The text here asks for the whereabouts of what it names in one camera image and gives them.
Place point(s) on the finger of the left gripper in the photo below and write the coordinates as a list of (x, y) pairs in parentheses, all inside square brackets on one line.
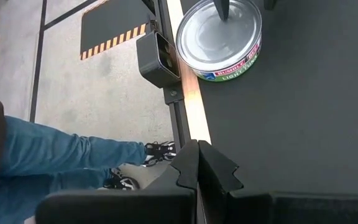
[(222, 7), (269, 3)]

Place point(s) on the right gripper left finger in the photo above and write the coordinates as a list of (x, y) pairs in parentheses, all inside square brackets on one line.
[(120, 208)]

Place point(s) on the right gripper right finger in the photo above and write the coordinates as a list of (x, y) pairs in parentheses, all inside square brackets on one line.
[(275, 208)]

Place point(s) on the green white tuna can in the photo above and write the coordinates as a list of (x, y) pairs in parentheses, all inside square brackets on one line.
[(219, 46)]

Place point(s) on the person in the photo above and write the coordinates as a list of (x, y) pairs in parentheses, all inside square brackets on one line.
[(57, 155)]

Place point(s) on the wooden table edge strip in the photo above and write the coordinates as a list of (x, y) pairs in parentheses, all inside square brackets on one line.
[(194, 105)]

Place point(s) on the black mat yellow stripes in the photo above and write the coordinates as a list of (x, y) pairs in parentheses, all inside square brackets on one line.
[(110, 21)]

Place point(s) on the black camera box with lens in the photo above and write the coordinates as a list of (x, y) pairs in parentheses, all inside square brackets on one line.
[(154, 59)]

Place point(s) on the black aluminium table rail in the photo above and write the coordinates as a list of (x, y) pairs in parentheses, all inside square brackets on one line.
[(179, 118)]

